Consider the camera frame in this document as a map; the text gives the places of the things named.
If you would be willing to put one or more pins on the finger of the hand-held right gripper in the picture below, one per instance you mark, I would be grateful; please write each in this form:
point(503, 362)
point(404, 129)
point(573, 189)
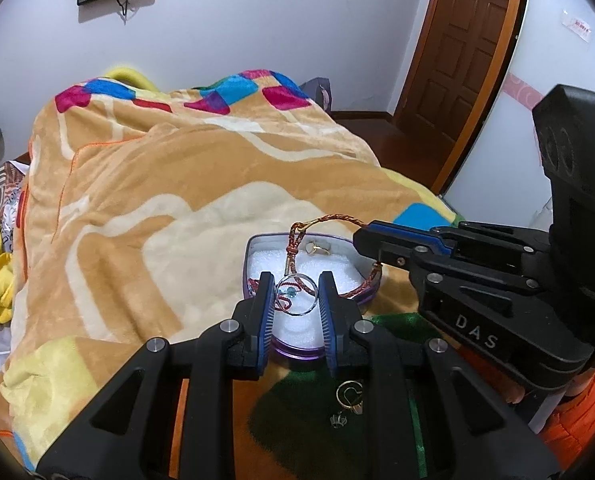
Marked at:
point(492, 237)
point(380, 246)

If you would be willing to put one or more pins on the orange patterned fleece blanket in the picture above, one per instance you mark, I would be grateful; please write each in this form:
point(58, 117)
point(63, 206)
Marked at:
point(152, 185)

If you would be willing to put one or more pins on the brown wooden door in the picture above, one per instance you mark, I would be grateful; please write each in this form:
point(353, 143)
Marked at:
point(500, 80)
point(462, 60)

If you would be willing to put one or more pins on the white wall sticker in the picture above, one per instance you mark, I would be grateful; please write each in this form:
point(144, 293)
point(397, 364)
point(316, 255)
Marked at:
point(577, 25)

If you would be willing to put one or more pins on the patterned bedsheet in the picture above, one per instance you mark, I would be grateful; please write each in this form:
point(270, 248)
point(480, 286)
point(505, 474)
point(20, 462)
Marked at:
point(0, 195)

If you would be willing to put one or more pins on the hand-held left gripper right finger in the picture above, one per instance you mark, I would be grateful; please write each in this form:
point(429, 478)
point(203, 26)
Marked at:
point(327, 321)

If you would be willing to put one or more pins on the person's right forearm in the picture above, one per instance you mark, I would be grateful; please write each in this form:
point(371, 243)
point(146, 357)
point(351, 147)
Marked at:
point(585, 420)

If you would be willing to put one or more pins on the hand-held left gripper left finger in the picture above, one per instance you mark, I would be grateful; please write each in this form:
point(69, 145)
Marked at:
point(264, 312)

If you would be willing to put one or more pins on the grey purple bag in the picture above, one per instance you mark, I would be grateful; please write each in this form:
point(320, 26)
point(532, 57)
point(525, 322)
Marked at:
point(316, 91)

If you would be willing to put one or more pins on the purple tin jewelry box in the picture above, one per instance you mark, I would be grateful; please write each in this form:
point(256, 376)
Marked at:
point(272, 256)

